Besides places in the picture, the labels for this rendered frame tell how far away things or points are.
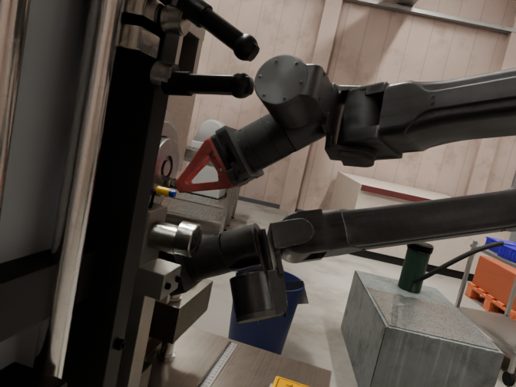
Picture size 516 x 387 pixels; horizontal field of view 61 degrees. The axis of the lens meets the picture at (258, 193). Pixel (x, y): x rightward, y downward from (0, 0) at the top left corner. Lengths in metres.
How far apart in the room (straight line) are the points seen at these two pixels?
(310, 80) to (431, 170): 8.68
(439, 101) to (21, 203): 0.36
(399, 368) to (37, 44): 2.52
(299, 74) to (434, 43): 8.81
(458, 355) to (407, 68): 6.97
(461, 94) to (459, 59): 8.90
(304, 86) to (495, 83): 0.17
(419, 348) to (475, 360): 0.30
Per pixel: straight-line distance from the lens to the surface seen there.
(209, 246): 0.60
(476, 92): 0.45
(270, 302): 0.58
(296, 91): 0.45
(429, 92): 0.47
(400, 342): 2.57
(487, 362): 2.75
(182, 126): 1.47
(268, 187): 8.68
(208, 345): 0.90
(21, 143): 0.23
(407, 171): 8.97
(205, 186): 0.55
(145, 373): 0.73
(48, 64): 0.24
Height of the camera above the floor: 1.31
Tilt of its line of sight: 7 degrees down
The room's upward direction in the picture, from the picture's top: 12 degrees clockwise
